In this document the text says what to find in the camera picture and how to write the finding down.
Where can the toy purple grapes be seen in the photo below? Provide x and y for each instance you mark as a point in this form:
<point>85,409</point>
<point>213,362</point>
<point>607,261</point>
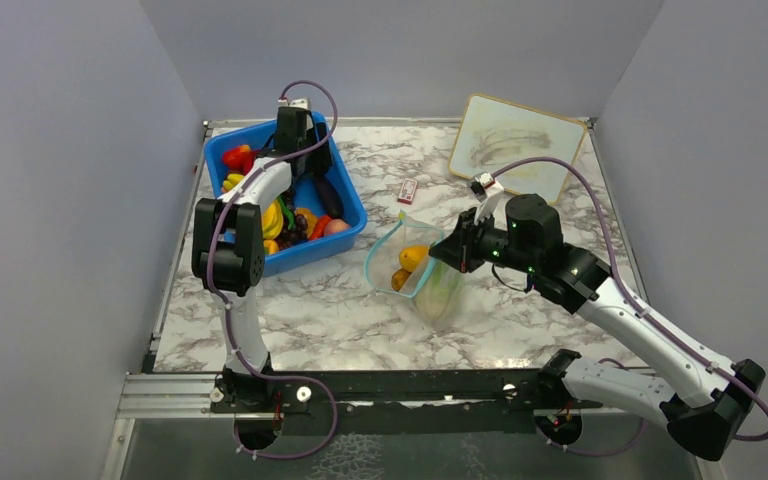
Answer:
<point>290,236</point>

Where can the green toy lettuce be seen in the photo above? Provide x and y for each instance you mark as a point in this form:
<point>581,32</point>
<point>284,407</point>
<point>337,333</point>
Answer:
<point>439,298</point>

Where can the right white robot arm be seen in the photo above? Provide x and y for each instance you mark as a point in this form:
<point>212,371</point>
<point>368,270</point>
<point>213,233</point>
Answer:
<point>699,398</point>

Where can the brown toy kiwi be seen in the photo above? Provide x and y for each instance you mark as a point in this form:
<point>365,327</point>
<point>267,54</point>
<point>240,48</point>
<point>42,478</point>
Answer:
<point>399,279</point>

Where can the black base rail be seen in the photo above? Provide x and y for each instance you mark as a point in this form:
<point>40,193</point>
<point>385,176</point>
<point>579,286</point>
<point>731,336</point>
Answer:
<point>388,402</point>

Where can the yellow toy banana bunch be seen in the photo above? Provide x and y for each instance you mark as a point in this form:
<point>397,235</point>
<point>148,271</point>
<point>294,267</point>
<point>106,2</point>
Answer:
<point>272,219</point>

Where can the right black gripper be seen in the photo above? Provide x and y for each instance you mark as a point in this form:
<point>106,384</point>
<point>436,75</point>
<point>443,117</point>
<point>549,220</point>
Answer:
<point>459,248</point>

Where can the clear zip top bag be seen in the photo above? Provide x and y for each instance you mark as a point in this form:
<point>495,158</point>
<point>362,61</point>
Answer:
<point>399,264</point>

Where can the red toy bell pepper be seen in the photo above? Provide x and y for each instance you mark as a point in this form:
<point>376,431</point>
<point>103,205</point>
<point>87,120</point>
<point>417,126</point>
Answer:
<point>240,159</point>

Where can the dark purple toy eggplant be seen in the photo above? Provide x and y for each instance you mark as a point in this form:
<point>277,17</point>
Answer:
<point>328,196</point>

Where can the small whiteboard with wooden frame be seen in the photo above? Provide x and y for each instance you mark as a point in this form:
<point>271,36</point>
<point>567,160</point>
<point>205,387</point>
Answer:
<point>494,133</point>

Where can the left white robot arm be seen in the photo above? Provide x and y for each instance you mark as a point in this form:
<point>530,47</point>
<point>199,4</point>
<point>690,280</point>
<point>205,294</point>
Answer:
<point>232,261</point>

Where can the orange toy lemon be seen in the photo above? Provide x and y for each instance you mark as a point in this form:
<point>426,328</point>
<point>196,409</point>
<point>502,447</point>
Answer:
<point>410,257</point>

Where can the small red white box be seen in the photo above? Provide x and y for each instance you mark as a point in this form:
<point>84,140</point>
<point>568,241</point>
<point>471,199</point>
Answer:
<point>407,192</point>

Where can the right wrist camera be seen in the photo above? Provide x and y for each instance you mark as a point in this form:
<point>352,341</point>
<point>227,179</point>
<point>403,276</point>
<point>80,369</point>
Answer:
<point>488,191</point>

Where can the orange toy carrot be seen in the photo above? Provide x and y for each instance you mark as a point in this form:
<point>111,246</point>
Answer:
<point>317,230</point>

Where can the toy peach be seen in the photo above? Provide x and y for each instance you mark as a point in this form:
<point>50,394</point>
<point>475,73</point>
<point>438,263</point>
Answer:
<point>335,226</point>

